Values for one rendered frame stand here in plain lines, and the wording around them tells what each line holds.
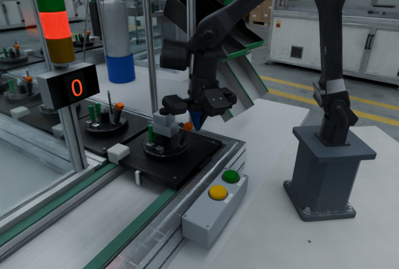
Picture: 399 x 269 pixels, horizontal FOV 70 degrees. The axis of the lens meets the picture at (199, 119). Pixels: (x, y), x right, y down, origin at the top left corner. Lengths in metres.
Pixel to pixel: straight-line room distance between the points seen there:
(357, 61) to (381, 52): 0.32
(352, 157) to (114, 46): 1.31
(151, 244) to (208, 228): 0.12
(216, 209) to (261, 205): 0.20
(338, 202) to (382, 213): 0.14
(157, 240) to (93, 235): 0.16
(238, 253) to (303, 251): 0.15
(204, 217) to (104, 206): 0.26
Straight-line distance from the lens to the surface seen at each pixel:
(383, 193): 1.01
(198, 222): 0.64
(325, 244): 0.79
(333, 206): 0.84
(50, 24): 0.66
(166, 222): 0.64
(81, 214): 0.77
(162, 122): 0.78
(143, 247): 0.61
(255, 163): 0.98
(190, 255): 0.71
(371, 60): 4.73
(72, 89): 0.69
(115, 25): 1.65
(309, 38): 4.90
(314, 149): 0.72
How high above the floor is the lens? 1.43
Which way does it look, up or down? 27 degrees down
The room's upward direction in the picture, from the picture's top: straight up
